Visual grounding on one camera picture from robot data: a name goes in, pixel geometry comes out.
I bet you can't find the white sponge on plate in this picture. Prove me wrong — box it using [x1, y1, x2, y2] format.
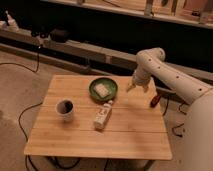
[94, 83, 110, 98]

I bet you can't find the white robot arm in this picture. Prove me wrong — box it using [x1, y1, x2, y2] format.
[126, 48, 213, 171]

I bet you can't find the red pepper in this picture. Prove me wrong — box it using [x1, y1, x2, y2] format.
[150, 94, 161, 108]

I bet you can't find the black device on ledge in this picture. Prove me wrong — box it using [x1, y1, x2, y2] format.
[50, 29, 69, 43]

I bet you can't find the white spray bottle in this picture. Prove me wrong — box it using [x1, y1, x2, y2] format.
[5, 11, 19, 31]

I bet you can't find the white mug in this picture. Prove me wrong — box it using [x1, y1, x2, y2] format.
[55, 99, 74, 122]

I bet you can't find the wooden table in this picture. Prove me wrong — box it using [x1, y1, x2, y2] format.
[24, 75, 172, 160]

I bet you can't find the black cable on floor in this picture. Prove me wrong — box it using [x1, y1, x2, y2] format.
[18, 101, 44, 171]

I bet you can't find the green plate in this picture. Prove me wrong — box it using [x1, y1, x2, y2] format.
[89, 77, 118, 103]

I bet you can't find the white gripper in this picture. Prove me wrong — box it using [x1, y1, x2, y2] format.
[126, 69, 151, 93]

